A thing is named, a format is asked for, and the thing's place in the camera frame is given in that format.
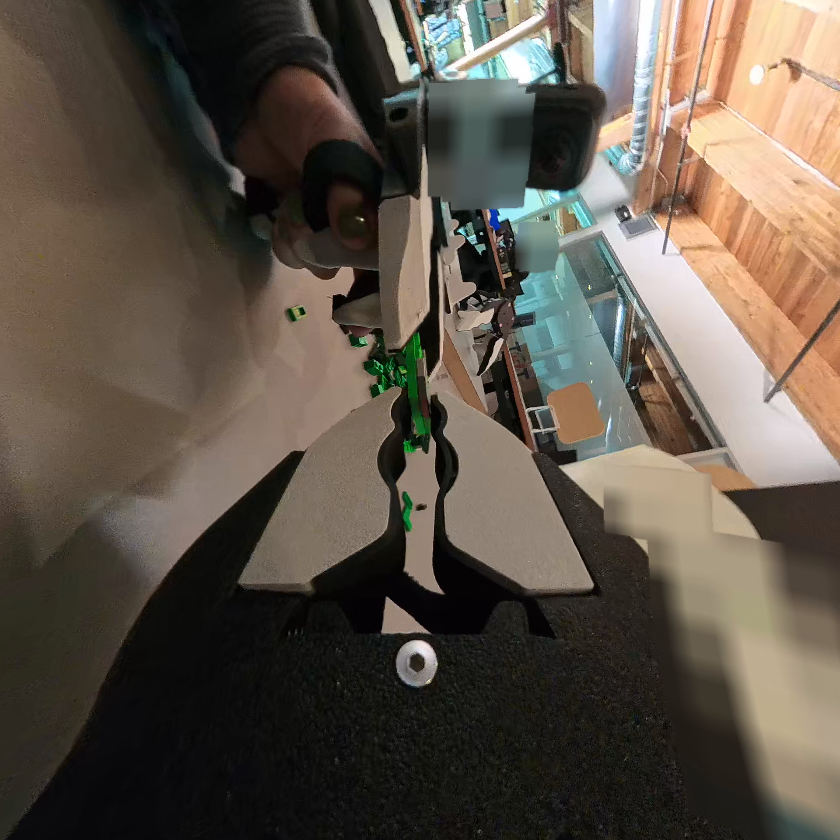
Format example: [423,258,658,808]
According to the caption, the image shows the tan board on clear stand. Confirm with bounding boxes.
[525,382,606,445]

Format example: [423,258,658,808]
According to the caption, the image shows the spare black white gripper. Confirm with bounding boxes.
[455,289,538,378]

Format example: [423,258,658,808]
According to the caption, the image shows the loose grey finger part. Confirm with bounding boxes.
[448,223,482,309]

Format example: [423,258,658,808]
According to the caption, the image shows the pile of lego bricks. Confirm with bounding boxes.
[348,328,409,400]

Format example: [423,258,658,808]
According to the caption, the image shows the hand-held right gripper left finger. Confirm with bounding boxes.
[238,387,411,597]

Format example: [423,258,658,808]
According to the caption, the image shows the silver ventilation duct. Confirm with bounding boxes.
[613,0,660,173]

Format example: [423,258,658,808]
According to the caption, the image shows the green grey lego plate assembly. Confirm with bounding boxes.
[402,331,435,455]

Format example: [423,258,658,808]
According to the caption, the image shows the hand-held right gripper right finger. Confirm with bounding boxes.
[430,392,595,598]

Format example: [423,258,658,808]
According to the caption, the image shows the person's left forearm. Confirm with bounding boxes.
[118,0,421,172]

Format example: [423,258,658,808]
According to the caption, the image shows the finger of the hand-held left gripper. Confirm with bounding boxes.
[377,196,435,352]

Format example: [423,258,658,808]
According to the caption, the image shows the person's left hand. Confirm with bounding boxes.
[233,66,385,253]

